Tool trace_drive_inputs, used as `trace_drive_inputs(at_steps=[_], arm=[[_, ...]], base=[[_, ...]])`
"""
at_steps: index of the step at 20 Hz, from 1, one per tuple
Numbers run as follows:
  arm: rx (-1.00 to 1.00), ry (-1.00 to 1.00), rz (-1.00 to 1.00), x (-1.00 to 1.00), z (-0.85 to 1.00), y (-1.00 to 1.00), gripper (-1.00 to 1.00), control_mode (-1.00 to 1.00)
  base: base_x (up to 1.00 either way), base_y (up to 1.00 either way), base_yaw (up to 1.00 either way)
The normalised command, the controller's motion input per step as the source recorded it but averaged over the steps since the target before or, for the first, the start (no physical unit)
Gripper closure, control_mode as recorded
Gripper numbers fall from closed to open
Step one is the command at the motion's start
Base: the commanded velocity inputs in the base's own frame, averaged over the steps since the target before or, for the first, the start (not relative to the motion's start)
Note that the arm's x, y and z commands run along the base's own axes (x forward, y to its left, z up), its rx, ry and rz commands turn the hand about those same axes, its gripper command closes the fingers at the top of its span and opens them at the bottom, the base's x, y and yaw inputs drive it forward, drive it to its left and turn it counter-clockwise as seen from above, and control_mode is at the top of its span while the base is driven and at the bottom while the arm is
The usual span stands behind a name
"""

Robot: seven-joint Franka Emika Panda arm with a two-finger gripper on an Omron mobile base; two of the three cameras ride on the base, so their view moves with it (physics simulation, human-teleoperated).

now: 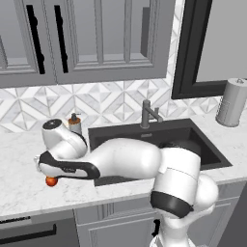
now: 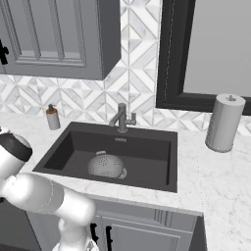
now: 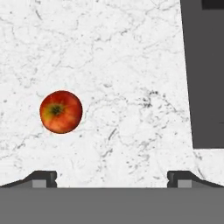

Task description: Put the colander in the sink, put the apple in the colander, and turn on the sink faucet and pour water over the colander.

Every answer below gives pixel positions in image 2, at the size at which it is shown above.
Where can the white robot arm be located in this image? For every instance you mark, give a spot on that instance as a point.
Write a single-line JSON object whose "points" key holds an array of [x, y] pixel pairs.
{"points": [[36, 193]]}

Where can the grey sink faucet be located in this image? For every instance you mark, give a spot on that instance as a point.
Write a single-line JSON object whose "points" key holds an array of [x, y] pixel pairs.
{"points": [[122, 119]]}

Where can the dark grey sink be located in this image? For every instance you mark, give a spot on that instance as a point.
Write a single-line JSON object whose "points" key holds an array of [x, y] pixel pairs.
{"points": [[111, 156]]}

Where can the grey metal colander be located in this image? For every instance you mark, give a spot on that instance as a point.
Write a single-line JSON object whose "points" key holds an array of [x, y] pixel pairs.
{"points": [[105, 165]]}

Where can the white soap dispenser bottle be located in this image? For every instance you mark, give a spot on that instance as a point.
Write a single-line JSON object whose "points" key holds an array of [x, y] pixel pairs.
{"points": [[53, 118]]}

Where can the white paper towel roll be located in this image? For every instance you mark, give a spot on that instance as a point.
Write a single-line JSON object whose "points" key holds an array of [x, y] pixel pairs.
{"points": [[224, 123]]}

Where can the grey base cupboard door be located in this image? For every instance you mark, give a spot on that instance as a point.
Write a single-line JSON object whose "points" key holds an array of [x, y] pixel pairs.
{"points": [[147, 232], [45, 230]]}

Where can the black framed window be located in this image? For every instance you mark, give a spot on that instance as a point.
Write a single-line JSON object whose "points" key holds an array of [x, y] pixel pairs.
{"points": [[209, 52]]}

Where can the grey wall cupboard door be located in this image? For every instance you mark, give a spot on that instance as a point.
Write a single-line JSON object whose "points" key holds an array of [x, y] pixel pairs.
{"points": [[49, 36]]}

